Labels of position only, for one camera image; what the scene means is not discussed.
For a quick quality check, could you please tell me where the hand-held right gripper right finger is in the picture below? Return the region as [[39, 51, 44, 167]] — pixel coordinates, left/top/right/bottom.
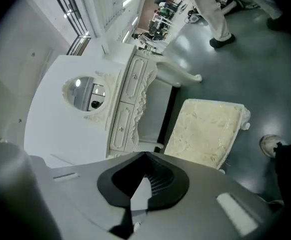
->
[[132, 151, 274, 240]]

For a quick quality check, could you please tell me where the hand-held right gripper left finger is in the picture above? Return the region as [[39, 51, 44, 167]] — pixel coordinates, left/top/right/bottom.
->
[[29, 151, 146, 240]]

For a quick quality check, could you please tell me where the white ornate dressing table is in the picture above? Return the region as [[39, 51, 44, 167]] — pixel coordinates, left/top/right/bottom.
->
[[61, 45, 203, 160]]

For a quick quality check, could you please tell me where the oval vanity mirror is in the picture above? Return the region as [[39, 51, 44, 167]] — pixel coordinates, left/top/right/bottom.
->
[[61, 70, 116, 121]]

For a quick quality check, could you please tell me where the white backdrop panel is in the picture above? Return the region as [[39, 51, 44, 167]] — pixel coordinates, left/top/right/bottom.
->
[[24, 54, 136, 169]]

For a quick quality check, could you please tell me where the person's white shoe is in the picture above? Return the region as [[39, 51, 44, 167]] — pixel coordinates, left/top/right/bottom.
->
[[259, 133, 288, 159]]

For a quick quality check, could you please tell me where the person's dark clothing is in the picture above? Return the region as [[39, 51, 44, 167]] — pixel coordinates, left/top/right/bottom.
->
[[274, 141, 291, 210]]

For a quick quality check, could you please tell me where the black stair railing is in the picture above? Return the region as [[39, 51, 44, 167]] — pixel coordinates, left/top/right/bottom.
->
[[49, 0, 91, 56]]

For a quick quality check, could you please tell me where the group of office desks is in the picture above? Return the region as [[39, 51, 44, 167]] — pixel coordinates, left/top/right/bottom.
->
[[131, 0, 176, 44]]

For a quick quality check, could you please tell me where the pile of spare hand-held grippers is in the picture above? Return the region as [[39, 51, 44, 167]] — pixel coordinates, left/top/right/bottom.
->
[[184, 0, 260, 25]]

